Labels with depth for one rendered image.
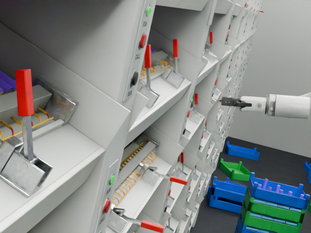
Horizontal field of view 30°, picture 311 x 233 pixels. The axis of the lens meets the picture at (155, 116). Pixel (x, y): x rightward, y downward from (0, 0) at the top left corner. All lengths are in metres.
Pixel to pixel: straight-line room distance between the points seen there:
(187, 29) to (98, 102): 0.71
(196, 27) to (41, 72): 0.71
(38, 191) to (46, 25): 0.22
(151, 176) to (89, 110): 0.56
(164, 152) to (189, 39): 0.26
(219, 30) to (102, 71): 1.40
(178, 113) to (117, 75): 0.72
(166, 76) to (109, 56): 0.54
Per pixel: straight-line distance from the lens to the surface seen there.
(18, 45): 0.64
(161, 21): 1.31
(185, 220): 2.70
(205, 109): 2.02
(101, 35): 0.61
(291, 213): 3.21
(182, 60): 1.30
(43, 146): 0.55
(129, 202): 1.04
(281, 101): 2.25
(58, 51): 0.63
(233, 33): 2.70
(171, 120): 1.33
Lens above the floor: 1.32
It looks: 12 degrees down
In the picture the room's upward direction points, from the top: 13 degrees clockwise
